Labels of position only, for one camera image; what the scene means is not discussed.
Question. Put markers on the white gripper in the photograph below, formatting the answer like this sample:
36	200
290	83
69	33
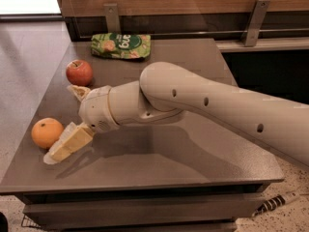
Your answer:
95	108

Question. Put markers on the orange fruit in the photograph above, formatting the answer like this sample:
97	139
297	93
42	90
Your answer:
46	132

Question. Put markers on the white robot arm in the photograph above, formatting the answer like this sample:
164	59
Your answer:
164	91

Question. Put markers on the green rice chip bag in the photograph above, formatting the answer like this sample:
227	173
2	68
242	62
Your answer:
118	46

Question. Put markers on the red apple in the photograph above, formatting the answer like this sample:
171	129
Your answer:
79	72

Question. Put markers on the grey cabinet drawer front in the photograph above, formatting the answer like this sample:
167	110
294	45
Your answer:
143	211

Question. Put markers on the left metal wall bracket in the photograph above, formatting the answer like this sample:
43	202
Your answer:
112	17

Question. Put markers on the metal wall bracket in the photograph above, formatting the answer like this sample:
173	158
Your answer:
112	17
251	33

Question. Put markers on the wire rack corner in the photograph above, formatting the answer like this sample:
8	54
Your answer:
26	222

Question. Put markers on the right metal wall bracket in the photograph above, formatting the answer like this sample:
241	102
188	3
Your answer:
251	33

